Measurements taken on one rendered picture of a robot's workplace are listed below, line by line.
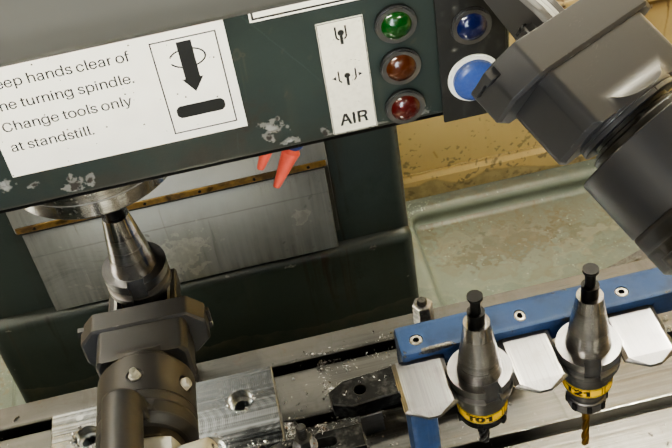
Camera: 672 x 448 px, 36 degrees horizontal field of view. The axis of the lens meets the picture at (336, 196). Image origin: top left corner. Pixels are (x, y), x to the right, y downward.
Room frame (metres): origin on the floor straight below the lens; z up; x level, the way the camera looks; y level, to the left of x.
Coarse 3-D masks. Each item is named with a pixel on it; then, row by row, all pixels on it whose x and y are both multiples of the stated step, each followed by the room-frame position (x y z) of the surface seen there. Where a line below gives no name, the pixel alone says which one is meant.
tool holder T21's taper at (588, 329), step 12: (576, 300) 0.66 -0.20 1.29; (600, 300) 0.65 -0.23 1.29; (576, 312) 0.65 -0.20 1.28; (588, 312) 0.64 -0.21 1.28; (600, 312) 0.64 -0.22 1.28; (576, 324) 0.65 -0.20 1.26; (588, 324) 0.64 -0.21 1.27; (600, 324) 0.64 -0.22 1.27; (576, 336) 0.65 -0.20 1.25; (588, 336) 0.64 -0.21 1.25; (600, 336) 0.64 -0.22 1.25; (576, 348) 0.64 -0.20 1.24; (588, 348) 0.64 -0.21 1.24; (600, 348) 0.64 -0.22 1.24
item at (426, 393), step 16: (400, 368) 0.67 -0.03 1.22; (416, 368) 0.67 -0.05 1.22; (432, 368) 0.67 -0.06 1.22; (400, 384) 0.65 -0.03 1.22; (416, 384) 0.65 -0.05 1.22; (432, 384) 0.65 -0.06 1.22; (448, 384) 0.64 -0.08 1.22; (416, 400) 0.63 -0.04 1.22; (432, 400) 0.63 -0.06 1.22; (448, 400) 0.62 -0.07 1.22; (416, 416) 0.62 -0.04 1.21; (432, 416) 0.61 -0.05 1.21
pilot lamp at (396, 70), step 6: (396, 60) 0.56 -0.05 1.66; (402, 60) 0.56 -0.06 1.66; (408, 60) 0.56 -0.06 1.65; (414, 60) 0.56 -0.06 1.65; (390, 66) 0.56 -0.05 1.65; (396, 66) 0.56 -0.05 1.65; (402, 66) 0.56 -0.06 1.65; (408, 66) 0.56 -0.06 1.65; (414, 66) 0.56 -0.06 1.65; (390, 72) 0.56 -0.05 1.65; (396, 72) 0.56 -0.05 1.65; (402, 72) 0.56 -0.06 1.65; (408, 72) 0.56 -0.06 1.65; (396, 78) 0.56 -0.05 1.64; (402, 78) 0.56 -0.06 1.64
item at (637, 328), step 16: (608, 320) 0.69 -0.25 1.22; (624, 320) 0.68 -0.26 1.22; (640, 320) 0.68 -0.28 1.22; (656, 320) 0.68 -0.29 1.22; (624, 336) 0.66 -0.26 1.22; (640, 336) 0.66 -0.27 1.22; (656, 336) 0.66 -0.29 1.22; (624, 352) 0.64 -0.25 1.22; (640, 352) 0.64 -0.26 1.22; (656, 352) 0.64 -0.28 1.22
